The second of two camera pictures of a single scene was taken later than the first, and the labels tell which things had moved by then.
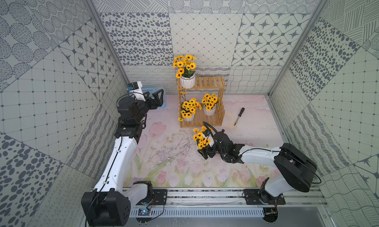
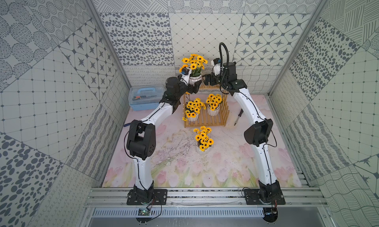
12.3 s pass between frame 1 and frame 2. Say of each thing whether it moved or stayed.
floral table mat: stayed
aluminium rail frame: stayed
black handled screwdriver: stayed
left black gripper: moved
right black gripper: moved
